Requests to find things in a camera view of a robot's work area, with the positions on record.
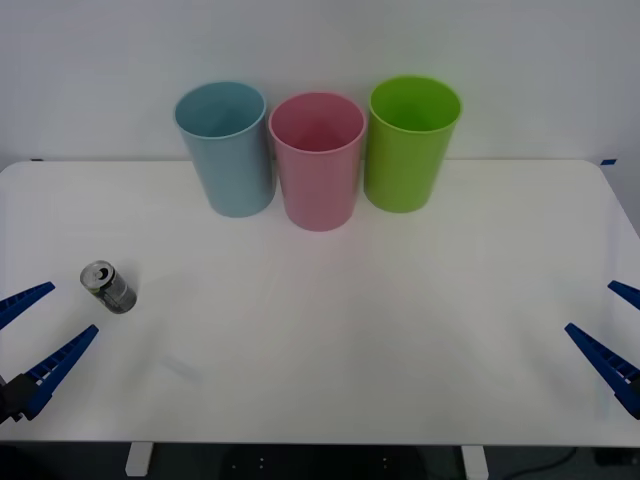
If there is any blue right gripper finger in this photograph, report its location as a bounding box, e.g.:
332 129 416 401
564 322 640 420
607 280 640 310

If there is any pale blue plastic bin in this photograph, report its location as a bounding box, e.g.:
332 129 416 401
173 80 275 219

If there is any green plastic bin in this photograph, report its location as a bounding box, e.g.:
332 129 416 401
363 74 463 215

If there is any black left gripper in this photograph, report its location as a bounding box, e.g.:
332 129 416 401
0 281 100 426

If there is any dark drink can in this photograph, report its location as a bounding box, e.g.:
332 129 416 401
79 259 138 316

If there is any black cable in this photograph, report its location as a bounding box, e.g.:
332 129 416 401
517 446 577 474

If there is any pink plastic bin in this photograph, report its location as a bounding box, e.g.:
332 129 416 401
267 91 370 233

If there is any white table leg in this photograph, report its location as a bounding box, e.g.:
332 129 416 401
460 444 489 477
124 442 153 477

